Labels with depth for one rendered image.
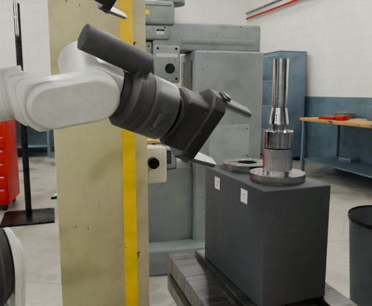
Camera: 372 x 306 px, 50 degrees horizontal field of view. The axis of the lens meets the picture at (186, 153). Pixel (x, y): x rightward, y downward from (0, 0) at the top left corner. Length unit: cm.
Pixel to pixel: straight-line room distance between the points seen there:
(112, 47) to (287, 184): 33
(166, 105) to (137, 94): 5
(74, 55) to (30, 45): 865
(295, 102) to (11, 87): 730
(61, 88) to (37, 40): 872
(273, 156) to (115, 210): 139
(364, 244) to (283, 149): 165
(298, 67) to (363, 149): 198
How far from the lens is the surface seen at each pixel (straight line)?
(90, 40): 52
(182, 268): 79
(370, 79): 673
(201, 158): 67
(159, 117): 55
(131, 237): 201
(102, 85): 50
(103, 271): 206
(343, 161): 654
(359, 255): 231
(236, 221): 69
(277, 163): 65
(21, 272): 72
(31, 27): 924
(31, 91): 50
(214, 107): 60
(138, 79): 55
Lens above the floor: 128
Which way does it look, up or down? 9 degrees down
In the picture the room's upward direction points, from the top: straight up
